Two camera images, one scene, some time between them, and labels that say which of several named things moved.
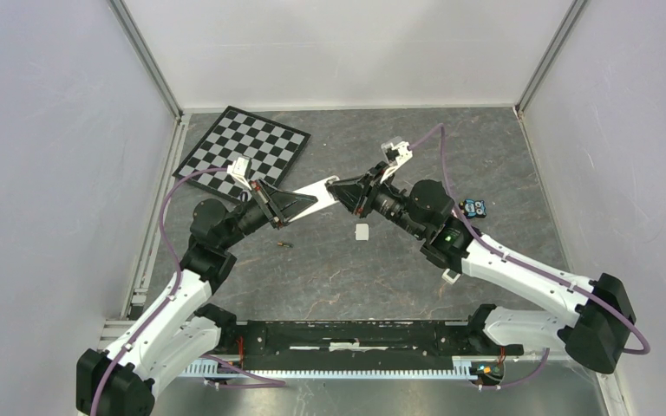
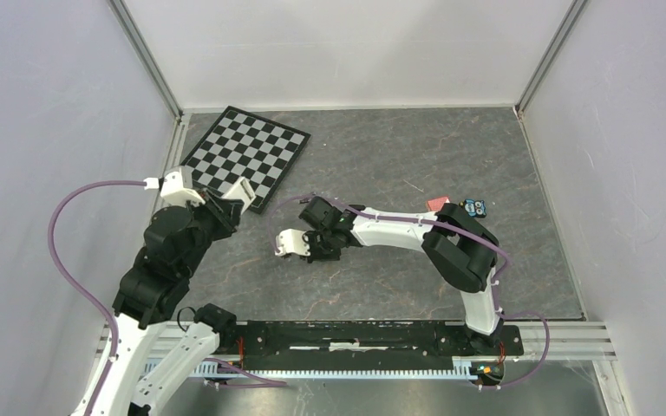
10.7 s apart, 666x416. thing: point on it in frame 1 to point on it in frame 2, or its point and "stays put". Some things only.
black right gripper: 355,193 to 315,256
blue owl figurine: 472,208 stays put
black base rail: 290,343 stays put
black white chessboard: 272,147 stays put
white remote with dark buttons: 320,191 to 241,190
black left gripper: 283,205 to 227,211
